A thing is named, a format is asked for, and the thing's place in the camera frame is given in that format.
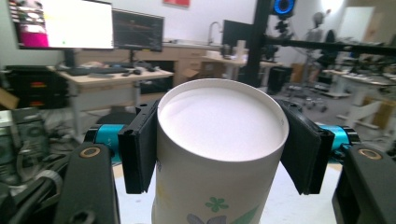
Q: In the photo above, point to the white work table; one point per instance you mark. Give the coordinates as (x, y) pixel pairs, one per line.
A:
(358, 84)

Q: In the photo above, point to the wooden office desk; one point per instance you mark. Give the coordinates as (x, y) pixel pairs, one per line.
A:
(102, 81)

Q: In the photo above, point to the dark computer monitor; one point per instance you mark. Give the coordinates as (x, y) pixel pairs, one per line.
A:
(137, 31)

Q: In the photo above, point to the black floor cabinet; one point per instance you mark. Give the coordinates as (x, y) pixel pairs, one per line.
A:
(279, 79)

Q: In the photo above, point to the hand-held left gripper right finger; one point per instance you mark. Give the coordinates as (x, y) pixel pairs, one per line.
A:
(306, 149)

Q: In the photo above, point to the black metal frame post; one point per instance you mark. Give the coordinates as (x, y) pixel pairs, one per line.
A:
(258, 43)

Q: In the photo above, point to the red wall picture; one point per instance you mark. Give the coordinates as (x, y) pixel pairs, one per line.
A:
(176, 2)

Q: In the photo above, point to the floral white paper cup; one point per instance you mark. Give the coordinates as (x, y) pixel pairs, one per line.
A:
(218, 124)

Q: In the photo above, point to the black storage crate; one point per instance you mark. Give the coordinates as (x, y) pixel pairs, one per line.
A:
(34, 87)

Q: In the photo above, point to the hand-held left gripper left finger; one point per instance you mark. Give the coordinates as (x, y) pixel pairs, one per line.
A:
(140, 149)

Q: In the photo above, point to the black horizontal frame beam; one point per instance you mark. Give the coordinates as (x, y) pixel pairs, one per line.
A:
(336, 47)

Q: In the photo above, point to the metal tap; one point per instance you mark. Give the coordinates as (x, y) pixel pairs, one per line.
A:
(213, 31)

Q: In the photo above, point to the bright computer monitor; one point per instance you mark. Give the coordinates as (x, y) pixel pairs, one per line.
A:
(77, 25)

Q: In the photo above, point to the black monitor back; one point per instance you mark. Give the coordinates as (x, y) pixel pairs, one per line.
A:
(236, 32)

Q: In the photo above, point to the black keyboard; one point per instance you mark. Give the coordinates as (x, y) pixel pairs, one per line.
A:
(96, 71)

